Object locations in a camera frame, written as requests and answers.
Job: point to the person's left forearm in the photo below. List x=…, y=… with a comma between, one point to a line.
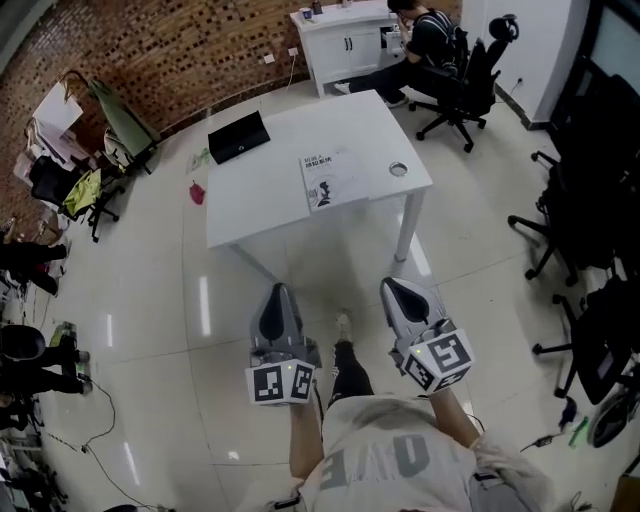
x=305, y=440

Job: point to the brown cardboard box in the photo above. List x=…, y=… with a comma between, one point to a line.
x=627, y=492

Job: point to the person's black trouser leg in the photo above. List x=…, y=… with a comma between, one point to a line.
x=350, y=370

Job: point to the black wheel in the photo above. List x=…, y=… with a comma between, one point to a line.
x=612, y=417

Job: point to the red cloth bag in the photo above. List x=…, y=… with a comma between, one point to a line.
x=196, y=193

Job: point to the white board sheet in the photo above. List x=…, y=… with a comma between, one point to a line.
x=57, y=107

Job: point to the black rectangular case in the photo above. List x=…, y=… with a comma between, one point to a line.
x=239, y=140

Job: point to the green plastic tool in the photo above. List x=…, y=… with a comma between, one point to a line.
x=579, y=432

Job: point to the white printed booklet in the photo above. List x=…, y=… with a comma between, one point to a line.
x=330, y=175

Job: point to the blue and white bottle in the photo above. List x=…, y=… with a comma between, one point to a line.
x=567, y=412

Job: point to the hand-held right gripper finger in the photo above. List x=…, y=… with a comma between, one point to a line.
x=397, y=320
x=422, y=300

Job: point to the lime green cloth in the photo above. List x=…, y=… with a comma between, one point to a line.
x=82, y=192

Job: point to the dark cup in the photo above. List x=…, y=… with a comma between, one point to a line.
x=317, y=7

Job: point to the person's light shirt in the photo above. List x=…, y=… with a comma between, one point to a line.
x=390, y=460

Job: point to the white cabinet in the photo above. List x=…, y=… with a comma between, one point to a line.
x=345, y=47

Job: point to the person's right forearm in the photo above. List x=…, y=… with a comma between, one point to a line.
x=452, y=415

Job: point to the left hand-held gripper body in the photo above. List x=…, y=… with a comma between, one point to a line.
x=282, y=382

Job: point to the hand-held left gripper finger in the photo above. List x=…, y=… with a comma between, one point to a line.
x=292, y=332
x=267, y=320

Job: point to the cream white bag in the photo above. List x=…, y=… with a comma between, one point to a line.
x=114, y=147

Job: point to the white table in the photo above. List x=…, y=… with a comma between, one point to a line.
x=250, y=200

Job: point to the person's beige shoe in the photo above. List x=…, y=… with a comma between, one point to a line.
x=344, y=320

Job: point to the white cup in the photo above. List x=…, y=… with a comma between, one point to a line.
x=306, y=15

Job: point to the black framed glass partition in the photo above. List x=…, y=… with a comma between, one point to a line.
x=617, y=35

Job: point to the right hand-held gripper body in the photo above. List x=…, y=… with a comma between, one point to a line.
x=440, y=357

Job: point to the clear green plastic bag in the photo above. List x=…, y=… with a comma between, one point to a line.
x=197, y=159

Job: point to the white hanging garments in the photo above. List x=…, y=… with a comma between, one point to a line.
x=45, y=145

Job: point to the black office chair with headrest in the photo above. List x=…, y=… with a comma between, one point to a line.
x=480, y=75

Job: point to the black mesh office chair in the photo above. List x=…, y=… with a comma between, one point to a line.
x=47, y=182

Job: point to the black power adapter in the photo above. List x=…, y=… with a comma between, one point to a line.
x=542, y=441

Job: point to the olive green garment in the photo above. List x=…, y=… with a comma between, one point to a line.
x=122, y=120

